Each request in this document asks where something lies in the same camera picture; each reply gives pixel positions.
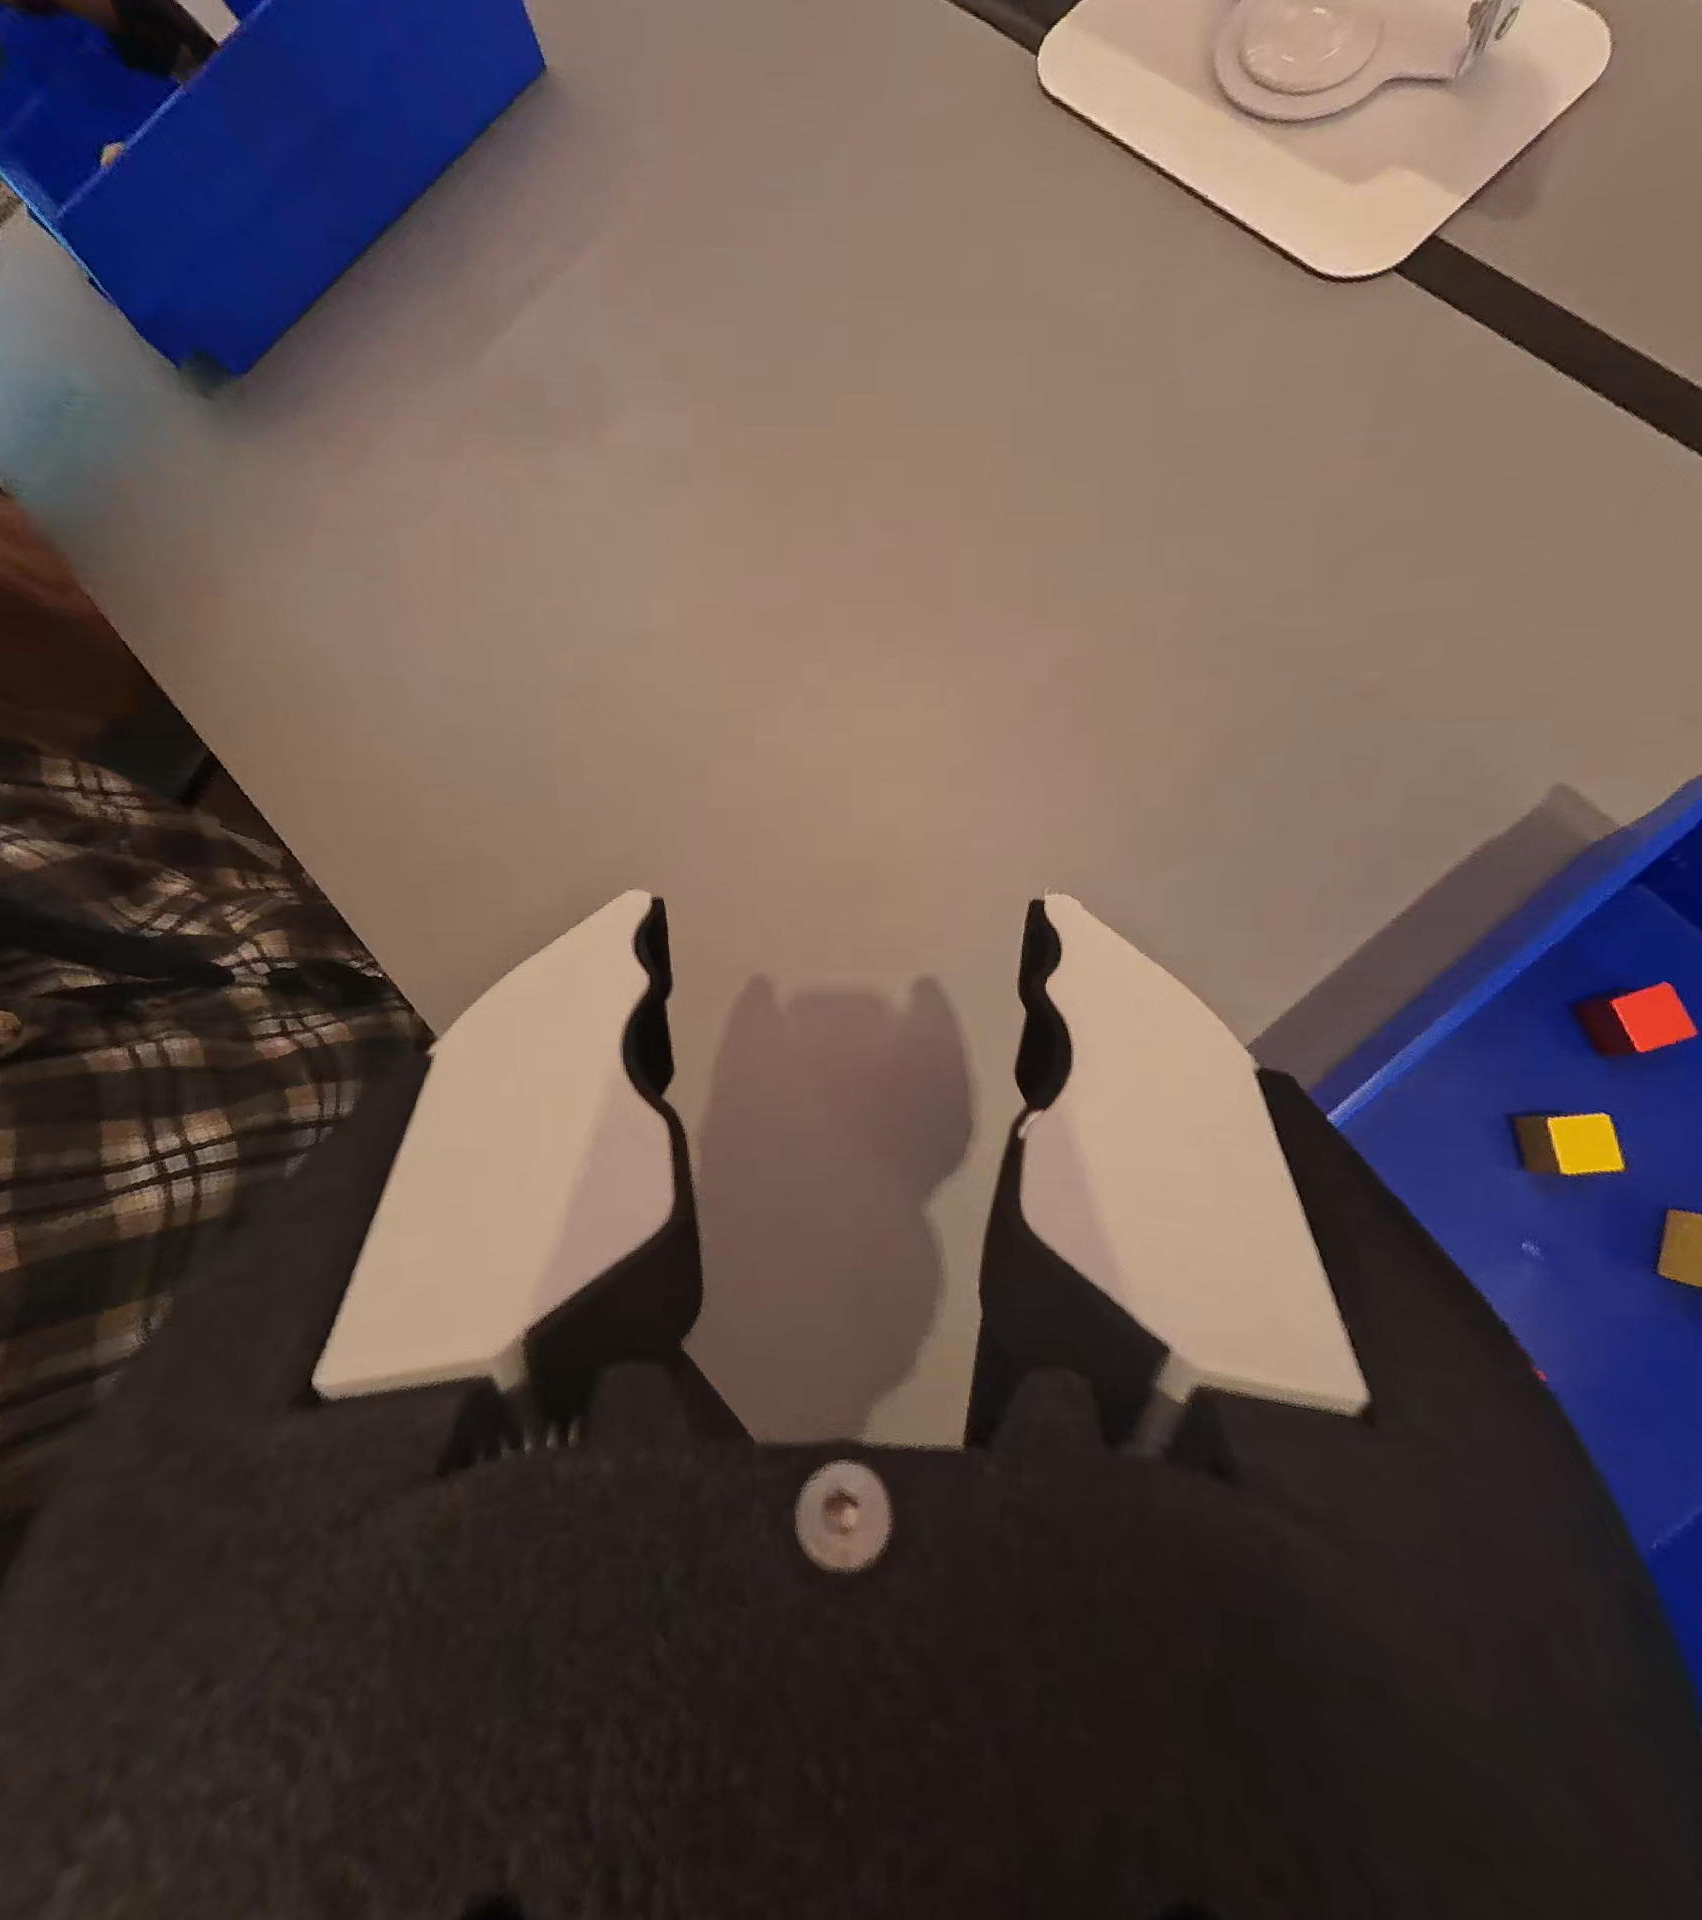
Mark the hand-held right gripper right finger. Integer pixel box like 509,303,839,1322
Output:
1012,891,1374,1415

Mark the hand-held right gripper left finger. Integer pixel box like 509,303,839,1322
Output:
308,888,706,1403

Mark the blue plastic bin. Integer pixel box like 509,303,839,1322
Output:
1308,704,1702,1920
0,0,548,379

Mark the red wooden cube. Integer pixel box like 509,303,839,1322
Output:
1573,981,1700,1060

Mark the white monitor base pad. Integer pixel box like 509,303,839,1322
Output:
1036,0,1616,284

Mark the clear glass mug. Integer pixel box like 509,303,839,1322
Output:
1210,0,1527,125

